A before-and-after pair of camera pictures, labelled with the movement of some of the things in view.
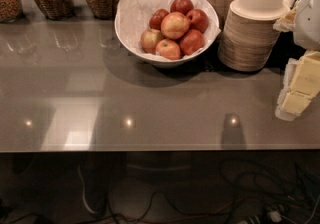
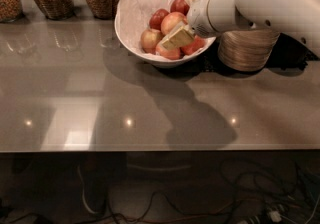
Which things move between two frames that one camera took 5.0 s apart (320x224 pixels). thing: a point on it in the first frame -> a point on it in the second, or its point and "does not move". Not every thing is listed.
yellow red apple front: [168, 49] does not move
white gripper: [308, 23] -> [199, 15]
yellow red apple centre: [174, 25] does not move
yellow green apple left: [149, 39] does not move
